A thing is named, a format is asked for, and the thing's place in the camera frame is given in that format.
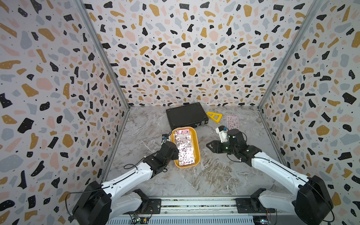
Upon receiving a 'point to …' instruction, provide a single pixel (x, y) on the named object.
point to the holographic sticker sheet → (183, 139)
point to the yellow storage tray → (194, 136)
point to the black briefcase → (191, 115)
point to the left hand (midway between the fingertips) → (177, 148)
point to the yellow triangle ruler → (220, 116)
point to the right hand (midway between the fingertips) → (209, 144)
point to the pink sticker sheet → (232, 122)
